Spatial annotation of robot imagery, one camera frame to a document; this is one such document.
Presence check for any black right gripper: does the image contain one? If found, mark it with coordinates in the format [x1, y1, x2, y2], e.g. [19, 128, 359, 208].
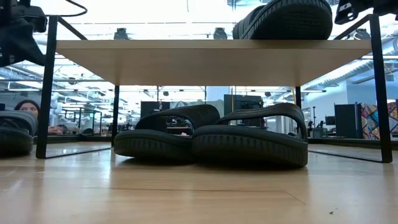
[334, 0, 398, 26]

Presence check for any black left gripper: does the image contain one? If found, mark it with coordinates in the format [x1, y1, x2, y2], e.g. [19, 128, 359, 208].
[0, 0, 47, 68]

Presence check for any black slide sandal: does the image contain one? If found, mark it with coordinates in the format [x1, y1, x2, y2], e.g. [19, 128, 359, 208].
[113, 104, 221, 162]
[0, 110, 39, 156]
[232, 0, 333, 40]
[191, 102, 309, 169]

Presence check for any wooden shelf with black legs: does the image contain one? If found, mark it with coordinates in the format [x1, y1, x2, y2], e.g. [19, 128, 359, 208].
[35, 14, 393, 164]

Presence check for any person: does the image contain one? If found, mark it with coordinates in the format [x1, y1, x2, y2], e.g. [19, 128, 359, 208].
[14, 99, 65, 136]

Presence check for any white humanoid robot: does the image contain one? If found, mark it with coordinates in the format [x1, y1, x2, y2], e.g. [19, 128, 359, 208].
[50, 91, 65, 127]

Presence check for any black round ceiling fixture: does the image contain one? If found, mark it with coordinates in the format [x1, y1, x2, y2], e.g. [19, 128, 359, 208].
[113, 27, 130, 40]
[213, 27, 228, 40]

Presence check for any black cabinet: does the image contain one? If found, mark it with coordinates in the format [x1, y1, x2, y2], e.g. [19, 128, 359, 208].
[334, 103, 363, 139]

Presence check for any colourful patterned panel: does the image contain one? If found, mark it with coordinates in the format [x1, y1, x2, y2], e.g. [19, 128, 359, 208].
[360, 101, 398, 140]

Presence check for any black rectangular panel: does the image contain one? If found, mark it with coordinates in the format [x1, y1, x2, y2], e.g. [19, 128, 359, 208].
[140, 101, 170, 118]

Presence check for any black monitor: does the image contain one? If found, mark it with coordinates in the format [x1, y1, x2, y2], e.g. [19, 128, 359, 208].
[223, 94, 265, 127]

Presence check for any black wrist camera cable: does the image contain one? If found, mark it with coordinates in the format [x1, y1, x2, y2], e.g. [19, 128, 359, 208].
[46, 0, 88, 17]

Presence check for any black aluminium rig frame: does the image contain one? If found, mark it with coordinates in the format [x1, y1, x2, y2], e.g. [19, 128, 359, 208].
[32, 134, 398, 149]

